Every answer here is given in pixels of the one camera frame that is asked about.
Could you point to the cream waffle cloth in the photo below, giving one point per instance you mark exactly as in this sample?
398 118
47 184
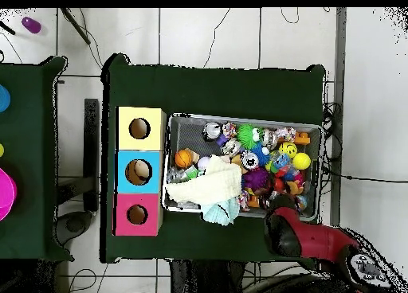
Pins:
213 183

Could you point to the black crushed soda can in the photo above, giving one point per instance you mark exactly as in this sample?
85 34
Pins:
249 160

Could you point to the light teal cloth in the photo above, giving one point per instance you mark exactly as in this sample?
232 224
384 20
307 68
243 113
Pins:
220 213

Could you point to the tan brown plush toy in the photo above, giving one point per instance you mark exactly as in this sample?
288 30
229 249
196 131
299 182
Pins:
293 187

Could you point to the plain yellow ball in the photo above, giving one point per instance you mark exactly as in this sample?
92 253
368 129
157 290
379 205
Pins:
301 161

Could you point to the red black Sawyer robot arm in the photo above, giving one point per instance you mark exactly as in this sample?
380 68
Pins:
318 239

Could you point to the shallow clear mesh bin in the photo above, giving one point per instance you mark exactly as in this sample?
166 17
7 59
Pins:
188 137

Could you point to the wooden box with three holes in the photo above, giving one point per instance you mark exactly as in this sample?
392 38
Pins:
140 143

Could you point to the small white baseball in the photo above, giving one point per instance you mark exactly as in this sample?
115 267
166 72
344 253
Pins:
203 163

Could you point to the small orange basketball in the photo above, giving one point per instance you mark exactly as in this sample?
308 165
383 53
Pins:
183 158

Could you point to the silver crushed can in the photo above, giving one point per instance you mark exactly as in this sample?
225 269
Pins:
212 130

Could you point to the green fuzzy toy with eyes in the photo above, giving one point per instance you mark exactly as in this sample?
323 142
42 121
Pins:
246 135

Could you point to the yellow smiley face ball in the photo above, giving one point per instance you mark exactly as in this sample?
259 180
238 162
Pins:
287 149

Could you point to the black upright panel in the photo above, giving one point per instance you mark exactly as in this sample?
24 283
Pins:
91 146

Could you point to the dark green side table cloth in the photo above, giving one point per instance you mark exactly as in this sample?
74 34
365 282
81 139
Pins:
28 114

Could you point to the black rod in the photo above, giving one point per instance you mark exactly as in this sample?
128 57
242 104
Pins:
75 25

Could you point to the magenta plastic bowl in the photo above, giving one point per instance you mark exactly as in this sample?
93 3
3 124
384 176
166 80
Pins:
6 194

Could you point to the small yellow ball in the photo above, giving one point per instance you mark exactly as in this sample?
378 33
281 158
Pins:
1 150

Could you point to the blue plastic cup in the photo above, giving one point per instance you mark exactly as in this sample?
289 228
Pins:
3 98

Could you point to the purple bottle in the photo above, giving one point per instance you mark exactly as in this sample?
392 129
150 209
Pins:
31 25

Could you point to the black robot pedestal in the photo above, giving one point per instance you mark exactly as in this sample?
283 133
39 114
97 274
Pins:
207 277

